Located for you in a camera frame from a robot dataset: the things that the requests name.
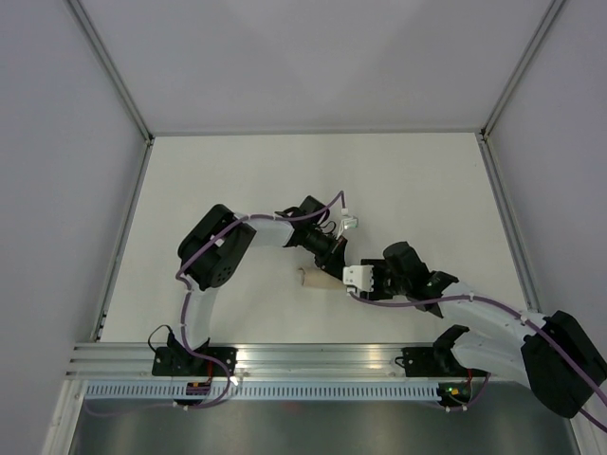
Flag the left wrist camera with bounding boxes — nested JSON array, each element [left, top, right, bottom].
[[338, 215, 359, 236]]

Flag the left aluminium frame post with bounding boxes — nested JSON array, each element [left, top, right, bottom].
[[64, 0, 154, 145]]

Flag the purple cable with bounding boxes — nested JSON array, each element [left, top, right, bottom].
[[84, 190, 350, 418], [348, 288, 607, 423]]

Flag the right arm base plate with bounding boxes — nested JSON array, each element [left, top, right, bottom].
[[399, 346, 487, 379]]

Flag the left side aluminium rail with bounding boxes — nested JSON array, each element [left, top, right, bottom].
[[87, 136, 156, 342]]

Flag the right side aluminium rail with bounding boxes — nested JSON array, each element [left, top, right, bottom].
[[475, 130, 553, 316]]

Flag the right aluminium frame post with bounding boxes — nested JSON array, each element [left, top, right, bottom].
[[477, 0, 568, 141]]

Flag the beige cloth napkin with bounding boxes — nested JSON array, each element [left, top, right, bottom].
[[298, 267, 345, 290]]

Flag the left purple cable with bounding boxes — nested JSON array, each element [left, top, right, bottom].
[[84, 190, 350, 418]]

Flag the aluminium front rail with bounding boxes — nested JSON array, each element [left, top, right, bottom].
[[65, 343, 583, 381]]

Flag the white slotted cable duct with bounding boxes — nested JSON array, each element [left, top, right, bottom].
[[85, 381, 439, 401]]

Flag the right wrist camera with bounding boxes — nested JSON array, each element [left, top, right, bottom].
[[342, 264, 374, 294]]

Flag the aluminium rail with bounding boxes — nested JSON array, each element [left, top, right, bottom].
[[475, 130, 553, 316], [65, 343, 583, 381], [87, 136, 156, 342]]

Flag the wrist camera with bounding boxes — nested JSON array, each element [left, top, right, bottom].
[[338, 215, 359, 236], [342, 264, 374, 294]]

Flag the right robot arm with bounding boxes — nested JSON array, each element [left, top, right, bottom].
[[342, 242, 606, 419]]

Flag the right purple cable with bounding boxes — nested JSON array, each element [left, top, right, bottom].
[[348, 288, 607, 423]]

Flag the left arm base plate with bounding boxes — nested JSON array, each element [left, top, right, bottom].
[[152, 346, 238, 378]]

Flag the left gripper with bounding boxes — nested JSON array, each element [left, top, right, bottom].
[[303, 227, 348, 282]]

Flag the aluminium frame post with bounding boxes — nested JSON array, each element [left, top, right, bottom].
[[477, 0, 568, 141], [64, 0, 154, 145]]

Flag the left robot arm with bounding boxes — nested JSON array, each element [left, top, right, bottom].
[[174, 192, 347, 375]]

